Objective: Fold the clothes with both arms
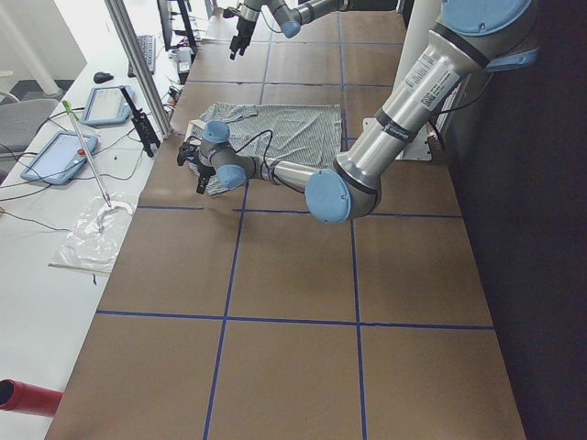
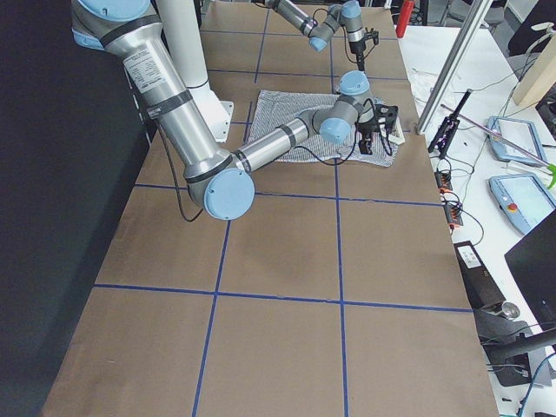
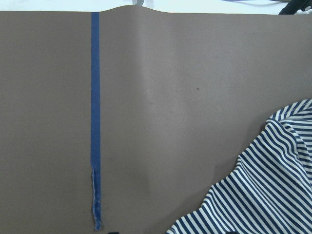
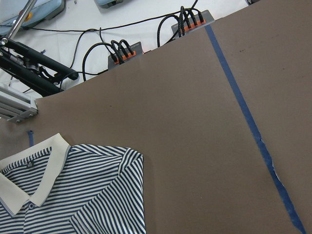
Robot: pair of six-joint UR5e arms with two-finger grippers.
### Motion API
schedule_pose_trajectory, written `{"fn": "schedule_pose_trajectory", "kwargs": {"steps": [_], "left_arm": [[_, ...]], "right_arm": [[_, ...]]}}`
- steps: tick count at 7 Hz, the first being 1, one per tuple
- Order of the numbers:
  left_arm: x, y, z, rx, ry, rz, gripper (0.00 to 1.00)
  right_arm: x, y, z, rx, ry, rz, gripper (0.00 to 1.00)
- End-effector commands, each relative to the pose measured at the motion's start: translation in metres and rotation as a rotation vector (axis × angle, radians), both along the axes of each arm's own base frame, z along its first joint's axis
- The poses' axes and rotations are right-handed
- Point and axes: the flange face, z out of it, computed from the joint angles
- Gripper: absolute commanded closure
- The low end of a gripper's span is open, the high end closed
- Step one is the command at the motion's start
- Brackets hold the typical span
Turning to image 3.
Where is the navy white striped polo shirt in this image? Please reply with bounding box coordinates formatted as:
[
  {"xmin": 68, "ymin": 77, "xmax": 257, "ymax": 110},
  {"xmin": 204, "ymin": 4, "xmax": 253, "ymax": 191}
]
[{"xmin": 168, "ymin": 99, "xmax": 312, "ymax": 234}]

